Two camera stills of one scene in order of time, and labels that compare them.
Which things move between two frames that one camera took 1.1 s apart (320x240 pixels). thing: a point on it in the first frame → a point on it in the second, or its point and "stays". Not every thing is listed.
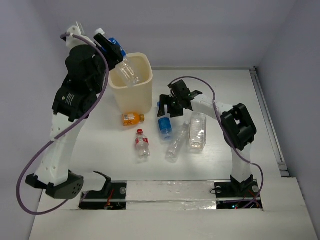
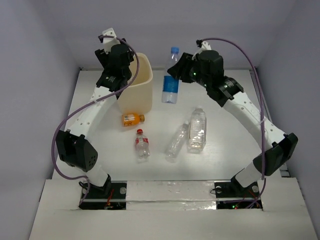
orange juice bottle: x=132 y=119 stays
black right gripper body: x=176 y=108 → x=195 y=73
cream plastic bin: x=138 y=99 stays
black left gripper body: x=113 y=52 → x=101 y=57
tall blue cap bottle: x=165 y=124 → x=171 y=85
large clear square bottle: x=197 y=131 stays
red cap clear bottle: x=142 y=143 stays
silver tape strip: x=171 y=195 stays
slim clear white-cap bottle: x=173 y=150 stays
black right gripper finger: x=164 y=99 → x=181 y=70
